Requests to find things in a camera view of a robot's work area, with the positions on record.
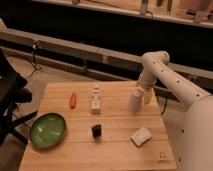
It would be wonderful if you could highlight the white ceramic cup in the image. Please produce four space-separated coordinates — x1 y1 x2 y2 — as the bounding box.
128 89 144 112

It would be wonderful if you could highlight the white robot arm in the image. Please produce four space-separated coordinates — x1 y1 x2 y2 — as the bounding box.
138 51 213 171

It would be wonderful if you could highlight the black eraser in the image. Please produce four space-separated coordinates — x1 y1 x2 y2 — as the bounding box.
92 124 102 138

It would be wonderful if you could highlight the white sponge block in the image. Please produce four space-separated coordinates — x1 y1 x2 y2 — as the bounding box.
130 127 152 147

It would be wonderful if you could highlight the small white bottle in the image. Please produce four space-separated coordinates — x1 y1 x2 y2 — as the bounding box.
90 85 101 114

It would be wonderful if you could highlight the orange carrot toy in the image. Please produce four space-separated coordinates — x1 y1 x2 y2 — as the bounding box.
69 93 77 109

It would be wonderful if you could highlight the green bowl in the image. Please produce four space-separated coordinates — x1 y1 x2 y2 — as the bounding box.
29 113 66 149

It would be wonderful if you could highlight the black chair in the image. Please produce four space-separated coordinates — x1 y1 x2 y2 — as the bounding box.
0 49 37 146

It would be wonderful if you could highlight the black cable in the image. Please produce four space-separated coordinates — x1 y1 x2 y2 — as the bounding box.
27 40 43 78

